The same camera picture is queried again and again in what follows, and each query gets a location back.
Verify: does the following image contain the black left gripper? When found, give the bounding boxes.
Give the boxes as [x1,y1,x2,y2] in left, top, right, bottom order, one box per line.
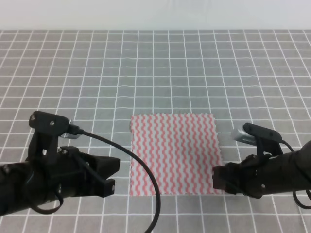
[26,134,121,201]

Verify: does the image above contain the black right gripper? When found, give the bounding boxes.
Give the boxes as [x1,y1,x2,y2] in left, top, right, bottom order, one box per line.
[212,139,283,198]

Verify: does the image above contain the pink wavy striped towel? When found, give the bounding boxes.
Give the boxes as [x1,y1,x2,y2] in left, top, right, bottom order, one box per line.
[131,113,222,195]

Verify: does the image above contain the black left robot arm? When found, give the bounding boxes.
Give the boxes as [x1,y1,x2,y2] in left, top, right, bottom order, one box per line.
[0,135,120,216]

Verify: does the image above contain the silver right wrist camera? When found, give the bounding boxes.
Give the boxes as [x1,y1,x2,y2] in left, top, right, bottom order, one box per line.
[231,123,282,146]

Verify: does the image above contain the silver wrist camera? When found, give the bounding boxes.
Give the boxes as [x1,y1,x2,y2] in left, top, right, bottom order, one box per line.
[29,111,80,139]
[231,123,282,146]

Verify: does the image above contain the black left camera cable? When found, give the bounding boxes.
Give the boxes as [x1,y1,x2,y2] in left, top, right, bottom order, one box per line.
[72,126,162,233]

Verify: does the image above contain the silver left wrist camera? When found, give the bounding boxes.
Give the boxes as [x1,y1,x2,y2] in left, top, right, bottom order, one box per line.
[29,111,80,139]

